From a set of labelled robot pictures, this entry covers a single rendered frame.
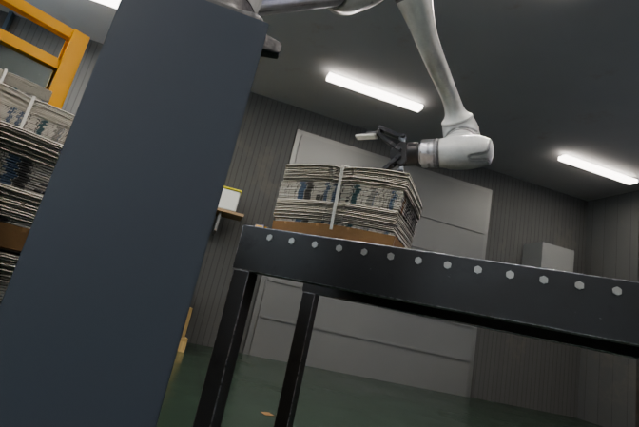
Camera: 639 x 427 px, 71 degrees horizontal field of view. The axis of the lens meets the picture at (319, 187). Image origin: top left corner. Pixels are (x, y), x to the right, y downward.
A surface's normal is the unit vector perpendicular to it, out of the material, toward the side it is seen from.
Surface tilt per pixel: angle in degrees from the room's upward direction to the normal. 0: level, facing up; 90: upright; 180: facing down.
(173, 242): 90
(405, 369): 90
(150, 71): 90
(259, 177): 90
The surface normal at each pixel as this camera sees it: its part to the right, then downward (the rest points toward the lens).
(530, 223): 0.28, -0.21
